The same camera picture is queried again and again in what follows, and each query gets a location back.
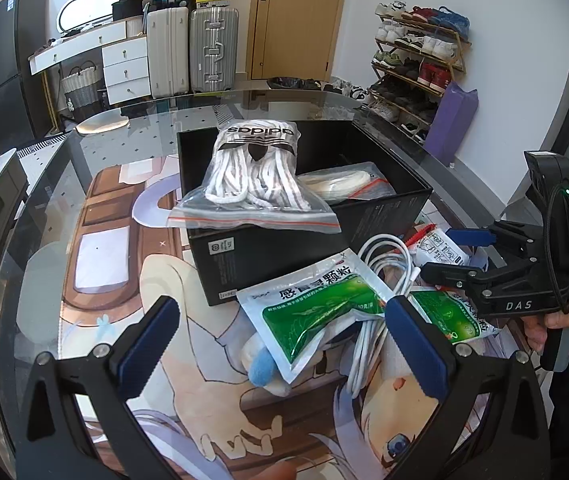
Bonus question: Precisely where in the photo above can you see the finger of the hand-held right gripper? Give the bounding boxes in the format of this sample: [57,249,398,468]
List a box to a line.
[419,257,540,297]
[445,219,543,262]

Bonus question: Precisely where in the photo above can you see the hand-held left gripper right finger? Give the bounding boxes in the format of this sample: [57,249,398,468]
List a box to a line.
[385,295,553,480]

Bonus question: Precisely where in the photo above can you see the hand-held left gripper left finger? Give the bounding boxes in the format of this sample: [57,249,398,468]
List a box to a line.
[14,295,182,480]

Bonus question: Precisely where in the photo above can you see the small white packet red edge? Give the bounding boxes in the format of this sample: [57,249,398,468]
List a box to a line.
[407,224,471,268]

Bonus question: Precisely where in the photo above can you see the small green medicine packet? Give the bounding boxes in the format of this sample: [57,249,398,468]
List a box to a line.
[409,287,501,345]

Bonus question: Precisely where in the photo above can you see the white cable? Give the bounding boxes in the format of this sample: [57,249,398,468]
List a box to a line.
[349,234,421,397]

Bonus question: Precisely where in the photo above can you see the large green medicine packet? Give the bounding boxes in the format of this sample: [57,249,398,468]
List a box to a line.
[237,254,390,383]

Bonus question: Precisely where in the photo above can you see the white and blue plush toy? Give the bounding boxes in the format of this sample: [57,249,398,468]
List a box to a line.
[241,332,328,400]

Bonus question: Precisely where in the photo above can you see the black cardboard box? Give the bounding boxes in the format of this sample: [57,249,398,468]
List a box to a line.
[177,120,434,307]

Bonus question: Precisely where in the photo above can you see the clear bag of white shoelaces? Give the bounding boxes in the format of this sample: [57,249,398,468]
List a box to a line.
[167,121,342,235]

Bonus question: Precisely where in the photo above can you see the printed cartoon table mat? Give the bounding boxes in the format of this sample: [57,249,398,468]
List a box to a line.
[62,152,530,480]

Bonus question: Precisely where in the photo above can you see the purple bag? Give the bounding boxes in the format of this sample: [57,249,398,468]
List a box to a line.
[423,80,479,166]

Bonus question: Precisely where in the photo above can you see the clear bag with cream cloth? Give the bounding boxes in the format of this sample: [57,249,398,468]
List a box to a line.
[297,161,396,205]

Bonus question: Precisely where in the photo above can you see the rows of assorted shoes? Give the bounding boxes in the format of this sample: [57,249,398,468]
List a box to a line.
[369,1,471,142]

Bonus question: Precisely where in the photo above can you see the pile of loose sneakers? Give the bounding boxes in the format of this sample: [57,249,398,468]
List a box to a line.
[322,79,371,102]

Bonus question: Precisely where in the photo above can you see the wooden shoe rack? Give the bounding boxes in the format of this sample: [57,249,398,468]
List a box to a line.
[369,2,471,143]

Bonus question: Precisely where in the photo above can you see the black and white patterned rug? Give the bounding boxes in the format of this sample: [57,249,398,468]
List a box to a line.
[17,134,71,161]

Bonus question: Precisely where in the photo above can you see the wooden door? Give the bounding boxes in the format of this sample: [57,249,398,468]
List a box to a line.
[246,0,350,81]

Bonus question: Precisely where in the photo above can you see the white and grey woven basket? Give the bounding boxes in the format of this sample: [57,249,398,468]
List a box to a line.
[59,60,102,108]

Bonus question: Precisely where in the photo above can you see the white drawer cabinet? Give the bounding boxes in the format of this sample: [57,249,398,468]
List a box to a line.
[101,37,152,106]

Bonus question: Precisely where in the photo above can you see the white suitcase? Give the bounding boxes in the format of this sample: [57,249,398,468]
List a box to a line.
[146,6,190,100]

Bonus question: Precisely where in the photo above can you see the silver suitcase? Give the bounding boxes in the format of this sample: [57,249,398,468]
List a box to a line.
[188,7,240,94]

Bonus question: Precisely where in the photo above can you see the white dressing table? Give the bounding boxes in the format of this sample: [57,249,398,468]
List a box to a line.
[28,19,148,77]

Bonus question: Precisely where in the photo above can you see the black refrigerator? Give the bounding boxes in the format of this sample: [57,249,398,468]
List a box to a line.
[0,0,55,148]

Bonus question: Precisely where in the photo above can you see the black storage case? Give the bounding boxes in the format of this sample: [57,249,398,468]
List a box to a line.
[112,0,144,22]

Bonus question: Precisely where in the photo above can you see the oval mirror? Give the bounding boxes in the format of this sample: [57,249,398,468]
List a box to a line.
[58,0,132,31]

